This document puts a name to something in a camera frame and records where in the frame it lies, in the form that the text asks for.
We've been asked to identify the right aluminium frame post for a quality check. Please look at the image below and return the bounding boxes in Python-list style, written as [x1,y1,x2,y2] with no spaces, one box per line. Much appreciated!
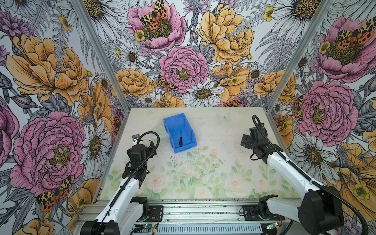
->
[266,0,334,112]

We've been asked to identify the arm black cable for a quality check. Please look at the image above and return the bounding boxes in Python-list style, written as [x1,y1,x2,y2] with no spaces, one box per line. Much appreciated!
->
[96,131,161,233]
[252,115,369,235]

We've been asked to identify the green circuit board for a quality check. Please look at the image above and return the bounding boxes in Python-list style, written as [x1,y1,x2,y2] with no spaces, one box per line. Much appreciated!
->
[134,224,158,233]
[266,222,280,230]

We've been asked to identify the aluminium frame post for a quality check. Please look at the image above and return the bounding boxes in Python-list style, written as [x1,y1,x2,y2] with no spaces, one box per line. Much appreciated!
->
[266,0,334,112]
[72,1,131,114]

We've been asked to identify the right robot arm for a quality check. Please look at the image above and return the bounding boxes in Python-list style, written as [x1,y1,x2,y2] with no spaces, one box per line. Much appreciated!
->
[240,126,344,235]

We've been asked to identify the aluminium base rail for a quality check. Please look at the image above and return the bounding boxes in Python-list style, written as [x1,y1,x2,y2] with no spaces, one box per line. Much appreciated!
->
[74,199,306,225]

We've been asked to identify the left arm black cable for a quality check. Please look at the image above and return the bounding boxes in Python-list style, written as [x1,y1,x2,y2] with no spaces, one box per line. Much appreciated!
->
[96,131,161,233]

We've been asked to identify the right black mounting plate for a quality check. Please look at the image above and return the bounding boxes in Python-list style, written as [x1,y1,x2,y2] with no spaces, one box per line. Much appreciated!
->
[238,205,286,221]

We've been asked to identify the left green circuit board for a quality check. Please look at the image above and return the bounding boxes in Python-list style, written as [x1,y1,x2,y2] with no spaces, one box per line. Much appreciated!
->
[134,224,158,233]

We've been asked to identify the black mounting plate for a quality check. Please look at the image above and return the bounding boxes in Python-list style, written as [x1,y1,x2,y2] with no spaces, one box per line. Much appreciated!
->
[146,205,164,222]
[238,205,286,221]

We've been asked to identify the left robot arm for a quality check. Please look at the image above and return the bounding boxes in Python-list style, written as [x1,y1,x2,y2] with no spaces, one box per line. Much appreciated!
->
[80,142,158,235]

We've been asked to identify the right green circuit board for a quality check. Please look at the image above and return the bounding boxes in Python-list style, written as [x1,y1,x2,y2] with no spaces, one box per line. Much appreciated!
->
[266,222,280,230]

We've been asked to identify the white vented cable duct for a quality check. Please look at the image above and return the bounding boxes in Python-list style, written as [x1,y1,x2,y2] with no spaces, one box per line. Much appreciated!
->
[156,223,263,235]

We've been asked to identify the left aluminium frame post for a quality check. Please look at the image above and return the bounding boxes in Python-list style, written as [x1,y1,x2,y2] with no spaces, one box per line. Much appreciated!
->
[72,1,131,114]

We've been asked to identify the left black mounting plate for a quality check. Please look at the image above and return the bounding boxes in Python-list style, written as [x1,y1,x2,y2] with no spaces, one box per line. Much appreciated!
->
[146,205,164,222]

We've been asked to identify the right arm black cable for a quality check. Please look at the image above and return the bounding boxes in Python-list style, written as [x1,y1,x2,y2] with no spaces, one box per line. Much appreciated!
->
[252,115,369,235]

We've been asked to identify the blue plastic bin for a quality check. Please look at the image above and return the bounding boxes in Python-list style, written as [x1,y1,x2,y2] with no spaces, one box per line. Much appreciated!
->
[164,113,197,154]

